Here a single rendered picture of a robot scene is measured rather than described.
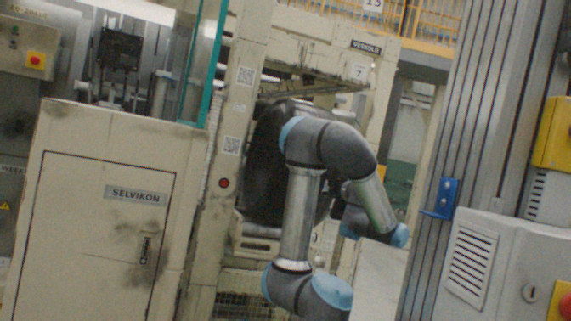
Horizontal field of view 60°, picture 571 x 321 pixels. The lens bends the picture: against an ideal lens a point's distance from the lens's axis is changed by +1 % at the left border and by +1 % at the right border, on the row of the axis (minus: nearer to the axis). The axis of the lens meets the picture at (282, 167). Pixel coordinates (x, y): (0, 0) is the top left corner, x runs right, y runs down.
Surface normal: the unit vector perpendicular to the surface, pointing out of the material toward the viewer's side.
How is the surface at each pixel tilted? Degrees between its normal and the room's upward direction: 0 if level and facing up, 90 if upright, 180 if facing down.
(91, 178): 90
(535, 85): 90
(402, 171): 90
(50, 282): 90
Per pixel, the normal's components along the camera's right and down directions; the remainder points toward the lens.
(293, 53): 0.30, 0.11
